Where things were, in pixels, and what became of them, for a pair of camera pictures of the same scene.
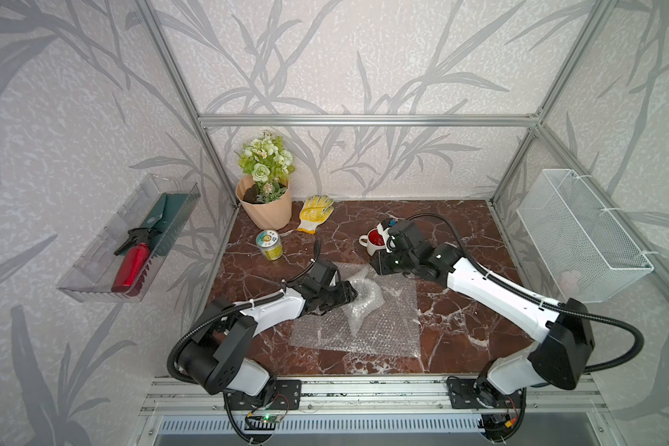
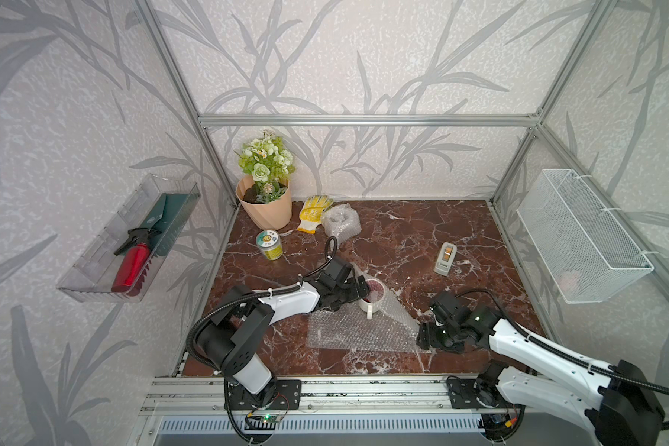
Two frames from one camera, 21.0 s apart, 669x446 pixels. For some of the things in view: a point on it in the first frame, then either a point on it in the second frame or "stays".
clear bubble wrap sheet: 383,317 → 341,221
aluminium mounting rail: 373,395 stays
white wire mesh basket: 587,255 stays
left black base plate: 287,396 stays
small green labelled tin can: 269,244 stays
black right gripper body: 387,263 → 439,337
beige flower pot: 269,216 stays
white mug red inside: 375,239 → 372,302
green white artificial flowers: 268,163 stays
